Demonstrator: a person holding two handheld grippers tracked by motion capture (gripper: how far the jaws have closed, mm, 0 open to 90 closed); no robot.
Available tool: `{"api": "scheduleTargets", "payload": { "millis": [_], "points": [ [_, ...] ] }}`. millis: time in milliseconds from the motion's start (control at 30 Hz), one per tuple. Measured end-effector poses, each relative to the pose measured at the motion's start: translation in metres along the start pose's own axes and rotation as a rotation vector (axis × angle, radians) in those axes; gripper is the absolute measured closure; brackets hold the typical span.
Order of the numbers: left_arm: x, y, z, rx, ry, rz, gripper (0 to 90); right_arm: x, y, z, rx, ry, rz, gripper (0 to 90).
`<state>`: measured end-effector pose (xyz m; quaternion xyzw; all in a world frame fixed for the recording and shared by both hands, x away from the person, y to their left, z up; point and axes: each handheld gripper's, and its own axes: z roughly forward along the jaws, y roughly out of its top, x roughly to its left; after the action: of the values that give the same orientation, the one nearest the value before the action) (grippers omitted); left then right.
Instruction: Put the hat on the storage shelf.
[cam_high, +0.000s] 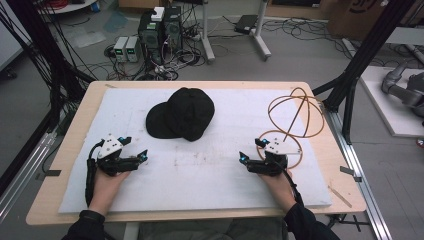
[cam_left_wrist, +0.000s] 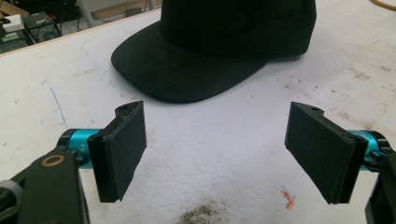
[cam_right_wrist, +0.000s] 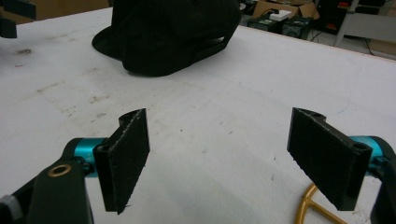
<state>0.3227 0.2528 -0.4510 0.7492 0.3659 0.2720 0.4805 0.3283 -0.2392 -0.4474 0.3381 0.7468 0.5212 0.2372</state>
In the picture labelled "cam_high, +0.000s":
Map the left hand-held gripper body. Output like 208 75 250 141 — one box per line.
96 133 141 177

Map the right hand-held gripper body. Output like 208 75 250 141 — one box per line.
246 137 303 177

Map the brown wire hat stand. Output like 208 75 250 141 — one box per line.
256 86 326 170

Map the black baseball cap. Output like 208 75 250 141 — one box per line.
145 87 216 143

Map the person's left hand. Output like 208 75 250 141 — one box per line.
88 169 132 216

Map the person's right hand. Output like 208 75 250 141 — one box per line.
259 169 298 215

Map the white foam mat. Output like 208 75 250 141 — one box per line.
58 87 333 214

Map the light wooden table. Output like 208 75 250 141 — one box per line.
25 80 368 226

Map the white table leg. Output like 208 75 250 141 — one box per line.
122 221 141 240

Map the white power supply unit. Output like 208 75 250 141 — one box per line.
125 35 143 64
113 36 130 64

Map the white metal stand leg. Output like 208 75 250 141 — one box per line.
249 0 273 62
199 0 217 65

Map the black computer tower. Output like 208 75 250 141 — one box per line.
137 11 165 67
162 5 184 52

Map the white floor board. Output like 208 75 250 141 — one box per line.
359 65 424 138

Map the black flat box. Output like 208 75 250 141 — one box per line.
233 13 260 36

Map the small white box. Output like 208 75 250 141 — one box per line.
150 6 166 23

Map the white round table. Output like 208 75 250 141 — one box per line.
37 0 98 16

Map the brown cardboard box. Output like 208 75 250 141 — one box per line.
327 0 403 42

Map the left hand-held gripper black cable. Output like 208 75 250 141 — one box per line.
84 139 106 208

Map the hand-held gripper black cable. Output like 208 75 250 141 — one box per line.
84 139 106 208
282 169 305 207

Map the right hand-held gripper black cable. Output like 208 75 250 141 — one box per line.
282 169 305 207

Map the aluminium rail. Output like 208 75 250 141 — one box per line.
320 102 394 240
0 130 58 224

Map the tangle of floor cables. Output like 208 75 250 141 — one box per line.
76 9 209 82

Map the black metal frame with cables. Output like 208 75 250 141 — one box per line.
0 0 98 198

